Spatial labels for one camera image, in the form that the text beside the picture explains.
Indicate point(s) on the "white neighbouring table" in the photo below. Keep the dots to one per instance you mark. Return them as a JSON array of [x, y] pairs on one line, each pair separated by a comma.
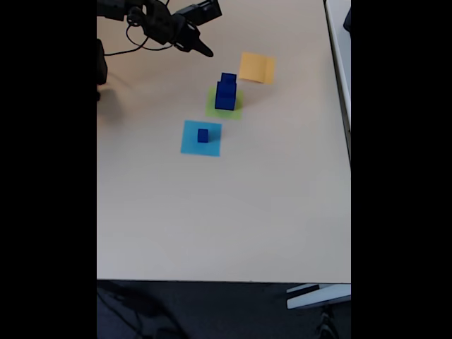
[[340, 53]]

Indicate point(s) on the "medium blue cube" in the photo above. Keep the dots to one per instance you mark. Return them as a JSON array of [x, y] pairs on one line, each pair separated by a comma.
[[229, 78]]

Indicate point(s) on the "dark object beside table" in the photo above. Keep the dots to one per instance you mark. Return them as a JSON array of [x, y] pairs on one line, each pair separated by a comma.
[[348, 21]]

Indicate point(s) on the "large blue cube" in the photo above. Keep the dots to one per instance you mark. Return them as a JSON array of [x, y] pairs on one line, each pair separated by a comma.
[[224, 99]]

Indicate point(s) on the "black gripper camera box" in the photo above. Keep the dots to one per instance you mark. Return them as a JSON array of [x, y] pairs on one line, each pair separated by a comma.
[[201, 10]]

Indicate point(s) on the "small blue cube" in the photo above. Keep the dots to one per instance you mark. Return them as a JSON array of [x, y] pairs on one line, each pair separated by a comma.
[[202, 135]]

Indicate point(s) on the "yellow paper square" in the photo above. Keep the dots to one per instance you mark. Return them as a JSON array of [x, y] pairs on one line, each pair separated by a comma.
[[254, 67]]

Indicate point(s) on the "light blue paper square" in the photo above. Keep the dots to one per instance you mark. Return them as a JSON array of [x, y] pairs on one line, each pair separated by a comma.
[[190, 144]]

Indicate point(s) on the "white table foot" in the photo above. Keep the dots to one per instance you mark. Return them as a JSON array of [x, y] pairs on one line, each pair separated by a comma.
[[318, 296]]

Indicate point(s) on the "green paper square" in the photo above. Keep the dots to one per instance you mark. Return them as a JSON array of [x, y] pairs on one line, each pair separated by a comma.
[[212, 111]]

